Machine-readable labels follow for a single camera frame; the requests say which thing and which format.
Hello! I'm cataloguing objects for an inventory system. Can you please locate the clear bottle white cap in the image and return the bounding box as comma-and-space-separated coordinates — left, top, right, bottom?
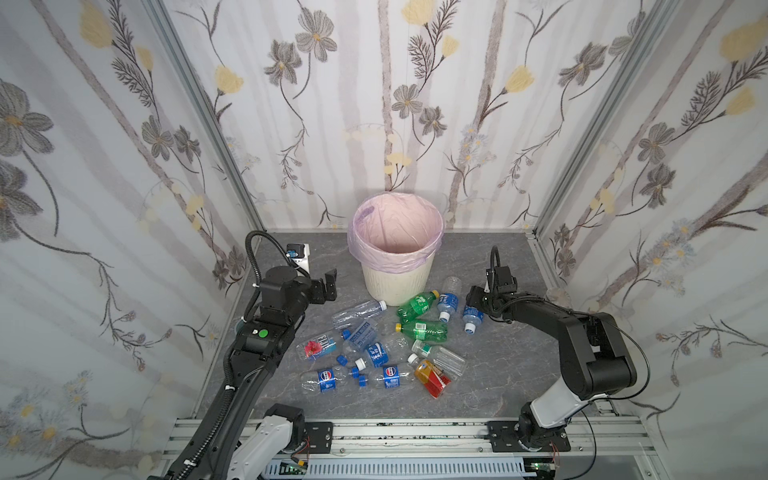
331, 300, 388, 330

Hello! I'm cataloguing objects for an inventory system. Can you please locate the clear bottle blue label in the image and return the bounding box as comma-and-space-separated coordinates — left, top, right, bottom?
437, 276, 462, 323
462, 306, 484, 335

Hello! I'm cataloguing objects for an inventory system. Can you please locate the tall clear blue print bottle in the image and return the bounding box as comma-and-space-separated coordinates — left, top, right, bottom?
342, 320, 379, 354

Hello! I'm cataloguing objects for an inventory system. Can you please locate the clear bottle green label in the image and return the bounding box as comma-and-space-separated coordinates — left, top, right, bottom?
412, 340, 467, 378

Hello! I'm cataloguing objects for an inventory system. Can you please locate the red yellow drink bottle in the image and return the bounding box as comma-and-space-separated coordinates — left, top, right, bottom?
408, 354, 451, 398

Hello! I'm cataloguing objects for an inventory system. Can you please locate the blue label bottle white cap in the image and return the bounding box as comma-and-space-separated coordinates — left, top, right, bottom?
352, 333, 411, 372

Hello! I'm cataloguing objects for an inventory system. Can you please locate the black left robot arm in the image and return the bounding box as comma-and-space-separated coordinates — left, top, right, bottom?
164, 248, 337, 479

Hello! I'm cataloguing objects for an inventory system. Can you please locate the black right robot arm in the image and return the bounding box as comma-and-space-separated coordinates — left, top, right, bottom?
466, 246, 638, 451

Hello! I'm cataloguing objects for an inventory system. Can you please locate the cream waste bin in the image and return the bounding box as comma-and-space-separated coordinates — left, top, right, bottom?
362, 253, 435, 306

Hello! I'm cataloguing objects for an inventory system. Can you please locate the pink bin liner bag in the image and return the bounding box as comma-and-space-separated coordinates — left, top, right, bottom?
347, 192, 445, 274

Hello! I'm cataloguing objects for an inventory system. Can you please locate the green bottle upper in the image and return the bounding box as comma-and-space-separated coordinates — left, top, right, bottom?
397, 290, 439, 323

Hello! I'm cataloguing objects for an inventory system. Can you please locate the Pepsi bottle left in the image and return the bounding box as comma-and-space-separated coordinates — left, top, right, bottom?
300, 366, 349, 394

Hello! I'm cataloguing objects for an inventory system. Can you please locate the pepsi bottle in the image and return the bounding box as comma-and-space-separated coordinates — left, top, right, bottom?
300, 366, 349, 394
357, 364, 415, 390

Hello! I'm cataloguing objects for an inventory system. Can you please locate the green bottle middle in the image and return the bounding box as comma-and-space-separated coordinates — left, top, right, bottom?
395, 321, 448, 343

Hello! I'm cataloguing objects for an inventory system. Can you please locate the Pepsi bottle right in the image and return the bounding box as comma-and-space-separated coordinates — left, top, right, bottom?
357, 364, 415, 390

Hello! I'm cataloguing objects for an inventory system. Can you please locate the white cable duct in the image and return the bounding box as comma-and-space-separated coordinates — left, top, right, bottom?
261, 457, 536, 479

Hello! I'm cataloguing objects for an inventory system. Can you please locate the aluminium rail frame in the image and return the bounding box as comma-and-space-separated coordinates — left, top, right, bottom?
161, 416, 661, 480

